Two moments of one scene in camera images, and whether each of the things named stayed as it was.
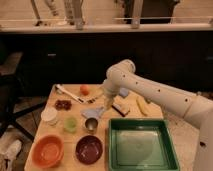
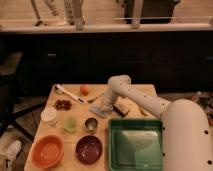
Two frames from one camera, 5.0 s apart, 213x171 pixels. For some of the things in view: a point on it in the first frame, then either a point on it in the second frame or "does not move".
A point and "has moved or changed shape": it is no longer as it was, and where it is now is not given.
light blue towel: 92,112 has moved or changed shape
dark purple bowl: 89,149 does not move
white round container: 49,115 does not move
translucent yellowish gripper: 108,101 does not move
